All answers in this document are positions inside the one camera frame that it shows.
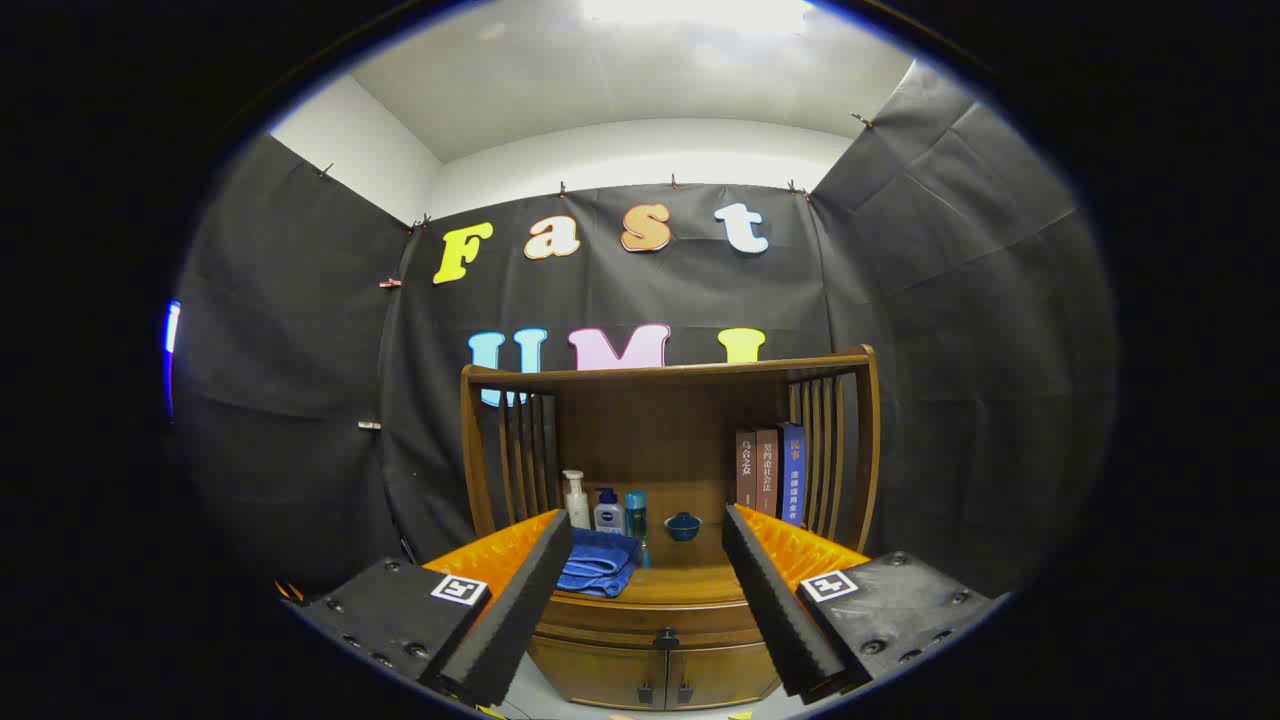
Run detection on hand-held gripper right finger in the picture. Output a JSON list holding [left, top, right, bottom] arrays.
[[722, 503, 1006, 704]]

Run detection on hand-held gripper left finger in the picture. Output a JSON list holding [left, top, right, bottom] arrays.
[[283, 508, 575, 709]]

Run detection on wooden drawer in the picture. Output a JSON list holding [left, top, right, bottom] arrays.
[[535, 595, 771, 651]]

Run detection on wooden cabinet door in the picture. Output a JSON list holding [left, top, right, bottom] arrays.
[[666, 640, 783, 709], [528, 640, 669, 711]]

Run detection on wooden countertop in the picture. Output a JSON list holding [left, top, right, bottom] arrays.
[[545, 530, 746, 606]]

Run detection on wooden cabinet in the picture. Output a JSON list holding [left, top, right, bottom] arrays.
[[460, 345, 881, 713]]

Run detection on blue folded towel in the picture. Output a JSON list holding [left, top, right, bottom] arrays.
[[556, 527, 641, 599]]

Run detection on white pump bottle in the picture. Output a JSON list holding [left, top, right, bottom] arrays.
[[561, 470, 592, 531]]

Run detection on blue book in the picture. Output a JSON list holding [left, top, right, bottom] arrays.
[[777, 424, 806, 528]]

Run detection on reddish brown book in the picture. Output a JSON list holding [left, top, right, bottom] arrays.
[[755, 428, 781, 518]]

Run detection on teal blue bottle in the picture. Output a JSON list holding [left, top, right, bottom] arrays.
[[624, 490, 649, 569]]

